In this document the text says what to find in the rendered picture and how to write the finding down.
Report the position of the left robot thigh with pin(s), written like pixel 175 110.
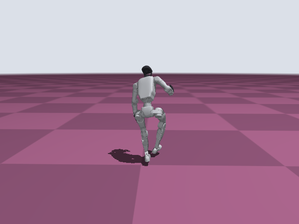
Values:
pixel 141 122

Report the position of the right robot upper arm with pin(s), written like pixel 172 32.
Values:
pixel 159 81

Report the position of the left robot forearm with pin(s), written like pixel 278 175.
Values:
pixel 134 108

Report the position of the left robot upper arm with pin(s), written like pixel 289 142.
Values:
pixel 134 94

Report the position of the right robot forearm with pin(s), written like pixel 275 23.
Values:
pixel 170 92

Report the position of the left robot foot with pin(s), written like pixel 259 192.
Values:
pixel 147 158

